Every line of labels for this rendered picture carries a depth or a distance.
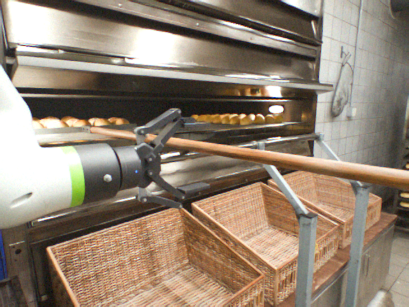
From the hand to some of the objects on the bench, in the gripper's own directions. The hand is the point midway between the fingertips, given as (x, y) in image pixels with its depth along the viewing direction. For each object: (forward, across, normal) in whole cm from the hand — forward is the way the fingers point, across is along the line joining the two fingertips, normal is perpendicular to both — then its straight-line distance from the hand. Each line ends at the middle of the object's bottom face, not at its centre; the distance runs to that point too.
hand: (202, 155), depth 59 cm
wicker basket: (+6, +62, -29) cm, 68 cm away
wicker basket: (+66, +62, -29) cm, 95 cm away
